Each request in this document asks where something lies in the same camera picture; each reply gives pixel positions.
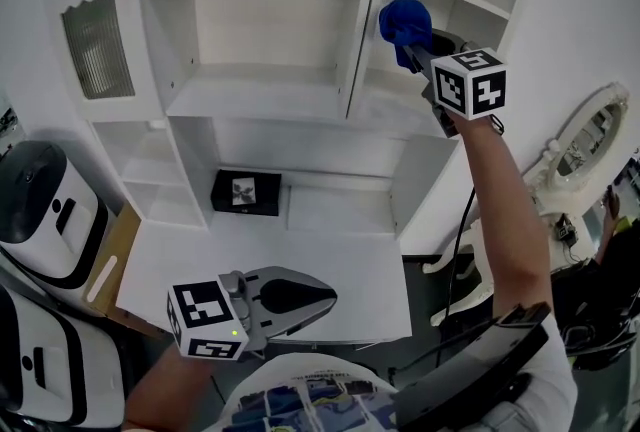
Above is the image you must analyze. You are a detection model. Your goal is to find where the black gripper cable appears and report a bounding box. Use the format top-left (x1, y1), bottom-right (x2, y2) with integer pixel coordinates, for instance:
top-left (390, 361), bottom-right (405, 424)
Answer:
top-left (433, 187), bottom-right (477, 369)

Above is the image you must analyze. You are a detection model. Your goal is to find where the person's left forearm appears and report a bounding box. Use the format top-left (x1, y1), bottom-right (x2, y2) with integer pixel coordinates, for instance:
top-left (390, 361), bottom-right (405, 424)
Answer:
top-left (122, 351), bottom-right (217, 432)

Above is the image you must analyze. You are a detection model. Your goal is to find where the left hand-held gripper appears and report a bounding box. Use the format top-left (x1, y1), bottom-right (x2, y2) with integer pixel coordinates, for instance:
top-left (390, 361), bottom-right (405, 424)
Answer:
top-left (167, 265), bottom-right (339, 362)

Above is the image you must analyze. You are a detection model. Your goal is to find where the white ornate dressing table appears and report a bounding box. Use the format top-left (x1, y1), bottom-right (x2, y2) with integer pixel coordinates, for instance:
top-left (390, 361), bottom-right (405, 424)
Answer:
top-left (422, 184), bottom-right (601, 327)

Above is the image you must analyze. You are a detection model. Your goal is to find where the white desk with shelving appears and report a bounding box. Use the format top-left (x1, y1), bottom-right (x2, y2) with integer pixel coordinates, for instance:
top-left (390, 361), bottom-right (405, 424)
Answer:
top-left (47, 0), bottom-right (537, 242)

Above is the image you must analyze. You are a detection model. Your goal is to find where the spare hand-held gripper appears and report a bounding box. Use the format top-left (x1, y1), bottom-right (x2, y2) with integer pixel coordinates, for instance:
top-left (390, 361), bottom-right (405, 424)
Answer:
top-left (554, 213), bottom-right (579, 247)

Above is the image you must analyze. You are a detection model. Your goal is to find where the black chest-mounted device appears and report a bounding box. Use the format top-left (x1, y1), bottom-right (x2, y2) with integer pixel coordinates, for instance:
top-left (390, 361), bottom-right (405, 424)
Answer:
top-left (389, 302), bottom-right (552, 432)

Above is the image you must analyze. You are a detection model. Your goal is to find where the black box with picture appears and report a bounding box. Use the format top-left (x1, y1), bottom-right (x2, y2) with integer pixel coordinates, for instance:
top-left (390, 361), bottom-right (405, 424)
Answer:
top-left (209, 168), bottom-right (283, 218)

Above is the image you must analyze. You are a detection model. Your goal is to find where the white black delivery robot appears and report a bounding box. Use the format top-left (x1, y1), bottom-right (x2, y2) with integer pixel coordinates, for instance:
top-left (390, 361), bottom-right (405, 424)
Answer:
top-left (0, 139), bottom-right (110, 292)
top-left (0, 284), bottom-right (127, 427)

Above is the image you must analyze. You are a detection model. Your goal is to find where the blue cleaning cloth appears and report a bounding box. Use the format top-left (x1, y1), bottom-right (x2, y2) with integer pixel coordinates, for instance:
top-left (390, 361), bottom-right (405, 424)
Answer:
top-left (378, 0), bottom-right (434, 74)

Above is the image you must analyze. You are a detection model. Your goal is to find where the ribbed glass cabinet door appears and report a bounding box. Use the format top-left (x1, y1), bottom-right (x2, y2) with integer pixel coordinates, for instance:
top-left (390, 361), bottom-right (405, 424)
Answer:
top-left (47, 0), bottom-right (167, 122)

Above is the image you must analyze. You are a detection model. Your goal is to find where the person's right forearm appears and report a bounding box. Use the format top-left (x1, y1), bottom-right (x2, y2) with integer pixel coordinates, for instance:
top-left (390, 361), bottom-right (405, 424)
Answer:
top-left (452, 116), bottom-right (555, 322)

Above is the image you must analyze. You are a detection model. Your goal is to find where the person's white printed shirt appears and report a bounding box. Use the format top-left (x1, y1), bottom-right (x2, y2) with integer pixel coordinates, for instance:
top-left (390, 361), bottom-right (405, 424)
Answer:
top-left (199, 314), bottom-right (579, 432)

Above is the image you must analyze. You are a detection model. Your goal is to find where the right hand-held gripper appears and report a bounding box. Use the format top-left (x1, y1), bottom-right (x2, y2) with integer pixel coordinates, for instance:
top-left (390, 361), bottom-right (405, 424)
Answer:
top-left (402, 30), bottom-right (507, 139)

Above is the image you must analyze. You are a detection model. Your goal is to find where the brown cardboard box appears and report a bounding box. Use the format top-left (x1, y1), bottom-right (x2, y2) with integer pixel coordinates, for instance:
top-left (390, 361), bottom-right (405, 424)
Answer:
top-left (82, 204), bottom-right (167, 337)

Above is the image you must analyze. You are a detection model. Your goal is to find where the oval white-framed mirror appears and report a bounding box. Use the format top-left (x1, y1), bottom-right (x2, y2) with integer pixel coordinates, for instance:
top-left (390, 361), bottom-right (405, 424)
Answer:
top-left (524, 80), bottom-right (632, 217)

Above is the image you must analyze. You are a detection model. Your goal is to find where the black strapped backpack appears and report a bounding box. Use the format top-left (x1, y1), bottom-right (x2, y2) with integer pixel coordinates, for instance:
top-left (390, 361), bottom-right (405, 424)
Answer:
top-left (559, 289), bottom-right (640, 362)

